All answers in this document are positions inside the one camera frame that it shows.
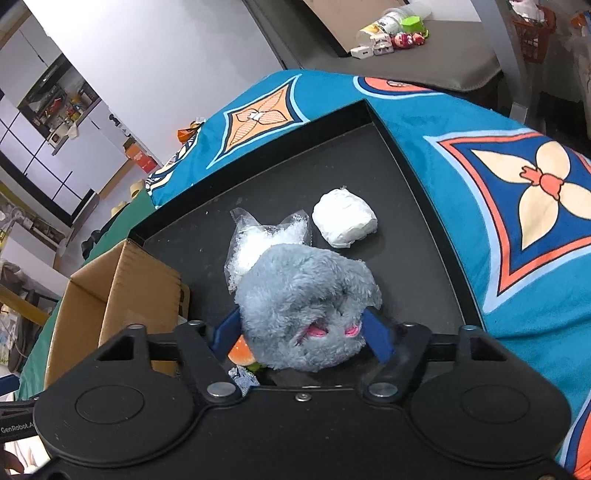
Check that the white cabinet with black frames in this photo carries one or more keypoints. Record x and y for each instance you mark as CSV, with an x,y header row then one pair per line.
x,y
51,166

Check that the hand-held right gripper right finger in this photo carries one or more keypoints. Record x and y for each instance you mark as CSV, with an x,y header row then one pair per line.
x,y
379,339

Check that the cardboard box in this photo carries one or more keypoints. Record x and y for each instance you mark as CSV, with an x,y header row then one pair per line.
x,y
138,286

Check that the hamburger plush toy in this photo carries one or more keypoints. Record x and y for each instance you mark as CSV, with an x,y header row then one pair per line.
x,y
240,354

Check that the teal printed blanket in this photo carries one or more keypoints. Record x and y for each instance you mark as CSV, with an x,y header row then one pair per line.
x,y
461,115

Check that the orange plastic basket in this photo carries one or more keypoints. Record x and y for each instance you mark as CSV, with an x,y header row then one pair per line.
x,y
533,32

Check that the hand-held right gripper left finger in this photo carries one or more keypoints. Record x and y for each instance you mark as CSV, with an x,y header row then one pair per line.
x,y
225,332

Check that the black bag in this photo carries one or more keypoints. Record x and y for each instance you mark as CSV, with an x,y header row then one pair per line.
x,y
91,242

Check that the grey plush toy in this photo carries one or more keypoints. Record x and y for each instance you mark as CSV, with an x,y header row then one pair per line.
x,y
300,295

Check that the red figurine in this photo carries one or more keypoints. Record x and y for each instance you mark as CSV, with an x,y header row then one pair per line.
x,y
400,40

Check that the brown cardboard sheet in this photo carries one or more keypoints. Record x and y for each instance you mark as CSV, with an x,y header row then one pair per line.
x,y
346,23

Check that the clear plastic bag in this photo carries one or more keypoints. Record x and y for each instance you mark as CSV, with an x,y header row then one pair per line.
x,y
251,249

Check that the denim fabric toy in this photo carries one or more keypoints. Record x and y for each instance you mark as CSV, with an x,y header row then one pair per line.
x,y
242,379

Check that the green toy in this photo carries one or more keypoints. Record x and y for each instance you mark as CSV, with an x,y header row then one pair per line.
x,y
411,22

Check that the clear plastic cup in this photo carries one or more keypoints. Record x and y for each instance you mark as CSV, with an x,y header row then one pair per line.
x,y
385,23

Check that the grey table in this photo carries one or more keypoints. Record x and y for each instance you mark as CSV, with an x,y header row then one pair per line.
x,y
443,60

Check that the cluttered wall shelf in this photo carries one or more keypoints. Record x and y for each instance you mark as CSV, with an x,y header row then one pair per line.
x,y
60,101

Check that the white power adapter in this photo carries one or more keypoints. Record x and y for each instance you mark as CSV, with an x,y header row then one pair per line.
x,y
361,51

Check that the white wrapped soft bundle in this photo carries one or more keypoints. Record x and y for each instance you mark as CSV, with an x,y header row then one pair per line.
x,y
344,217

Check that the orange carton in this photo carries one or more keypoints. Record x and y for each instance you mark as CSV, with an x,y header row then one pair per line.
x,y
144,161

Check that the orange gift bag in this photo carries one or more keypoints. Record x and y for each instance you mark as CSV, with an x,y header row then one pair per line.
x,y
188,134

